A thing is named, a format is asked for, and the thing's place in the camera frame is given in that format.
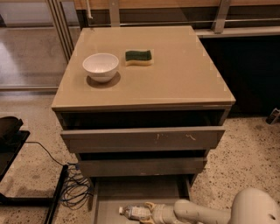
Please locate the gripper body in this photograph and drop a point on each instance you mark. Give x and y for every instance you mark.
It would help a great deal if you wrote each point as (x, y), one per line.
(164, 212)

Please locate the top grey drawer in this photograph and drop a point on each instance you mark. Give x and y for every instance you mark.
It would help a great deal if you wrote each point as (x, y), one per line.
(142, 139)

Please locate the grey drawer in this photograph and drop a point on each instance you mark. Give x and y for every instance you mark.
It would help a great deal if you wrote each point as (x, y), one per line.
(112, 193)
(142, 167)
(142, 139)

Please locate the metal railing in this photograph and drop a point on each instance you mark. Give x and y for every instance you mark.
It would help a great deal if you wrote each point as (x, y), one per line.
(226, 18)

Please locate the green yellow sponge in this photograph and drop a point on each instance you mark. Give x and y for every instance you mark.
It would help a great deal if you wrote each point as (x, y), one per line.
(138, 58)

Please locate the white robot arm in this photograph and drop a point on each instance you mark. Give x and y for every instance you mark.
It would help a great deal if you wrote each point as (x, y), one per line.
(250, 206)

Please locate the small dark floor object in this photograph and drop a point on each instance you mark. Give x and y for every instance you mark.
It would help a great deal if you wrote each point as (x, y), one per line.
(273, 117)

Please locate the clear plastic bottle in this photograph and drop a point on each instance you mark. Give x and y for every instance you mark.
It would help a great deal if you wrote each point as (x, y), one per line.
(135, 213)

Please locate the white bowl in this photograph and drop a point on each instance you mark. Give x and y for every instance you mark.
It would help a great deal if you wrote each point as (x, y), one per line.
(101, 67)

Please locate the bottom grey drawer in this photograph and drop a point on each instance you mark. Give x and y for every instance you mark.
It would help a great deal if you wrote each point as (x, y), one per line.
(112, 193)

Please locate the middle grey drawer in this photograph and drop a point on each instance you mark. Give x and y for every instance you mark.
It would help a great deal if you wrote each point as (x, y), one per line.
(142, 167)

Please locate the beige drawer cabinet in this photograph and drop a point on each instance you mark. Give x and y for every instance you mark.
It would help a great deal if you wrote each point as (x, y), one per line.
(182, 88)

